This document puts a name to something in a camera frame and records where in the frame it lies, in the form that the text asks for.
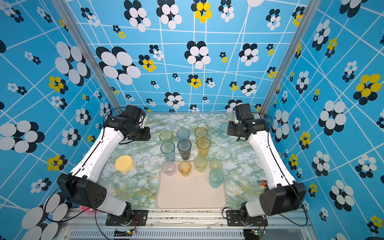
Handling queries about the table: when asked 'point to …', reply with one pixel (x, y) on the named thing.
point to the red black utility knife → (264, 182)
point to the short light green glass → (200, 163)
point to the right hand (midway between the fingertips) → (234, 129)
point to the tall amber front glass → (203, 144)
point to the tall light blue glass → (167, 148)
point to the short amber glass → (184, 168)
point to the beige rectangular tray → (193, 191)
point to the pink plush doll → (84, 208)
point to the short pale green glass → (215, 163)
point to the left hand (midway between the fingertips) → (148, 135)
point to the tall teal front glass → (216, 178)
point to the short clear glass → (168, 168)
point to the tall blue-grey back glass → (183, 133)
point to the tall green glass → (166, 136)
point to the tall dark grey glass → (184, 146)
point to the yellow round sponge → (124, 163)
